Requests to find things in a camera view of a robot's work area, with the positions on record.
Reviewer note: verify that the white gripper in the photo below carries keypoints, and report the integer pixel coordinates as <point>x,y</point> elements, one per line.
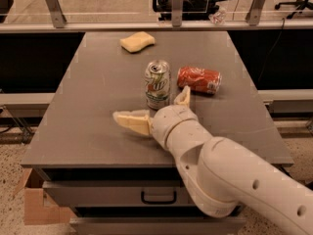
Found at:
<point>170,120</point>

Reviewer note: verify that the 7up soda can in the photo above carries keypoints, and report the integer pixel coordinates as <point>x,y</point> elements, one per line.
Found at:
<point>157,84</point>

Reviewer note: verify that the red coke can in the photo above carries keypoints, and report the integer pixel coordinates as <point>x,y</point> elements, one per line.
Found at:
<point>199,80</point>

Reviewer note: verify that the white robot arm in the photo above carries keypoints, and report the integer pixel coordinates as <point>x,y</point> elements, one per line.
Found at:
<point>220,173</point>

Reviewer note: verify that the yellow sponge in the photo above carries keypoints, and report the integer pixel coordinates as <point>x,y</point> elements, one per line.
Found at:
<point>137,42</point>

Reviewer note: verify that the grey drawer cabinet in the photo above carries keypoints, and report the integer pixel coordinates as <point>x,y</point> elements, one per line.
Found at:
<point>98,169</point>

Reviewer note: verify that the crumpled clear plastic wrapper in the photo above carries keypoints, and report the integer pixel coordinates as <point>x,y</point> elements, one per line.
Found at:
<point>218,17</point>

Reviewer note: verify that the cardboard box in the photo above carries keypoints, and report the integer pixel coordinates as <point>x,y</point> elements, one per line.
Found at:
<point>39,207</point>

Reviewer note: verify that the black office chair right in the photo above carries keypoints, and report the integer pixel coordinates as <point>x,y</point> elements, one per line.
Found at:
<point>300,5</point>

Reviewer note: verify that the black drawer handle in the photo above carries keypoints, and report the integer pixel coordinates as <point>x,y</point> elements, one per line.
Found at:
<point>158,200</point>

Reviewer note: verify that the metal railing post middle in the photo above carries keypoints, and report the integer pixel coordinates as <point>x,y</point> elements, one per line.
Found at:
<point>176,14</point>

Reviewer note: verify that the metal railing post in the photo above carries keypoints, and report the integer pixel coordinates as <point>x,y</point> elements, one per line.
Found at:
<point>255,11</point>
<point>57,17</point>
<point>176,14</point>

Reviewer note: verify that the metal railing post right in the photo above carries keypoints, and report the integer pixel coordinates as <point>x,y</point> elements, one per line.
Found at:
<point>255,11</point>

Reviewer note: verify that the metal railing post left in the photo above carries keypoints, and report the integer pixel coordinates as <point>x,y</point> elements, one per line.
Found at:
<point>57,17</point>

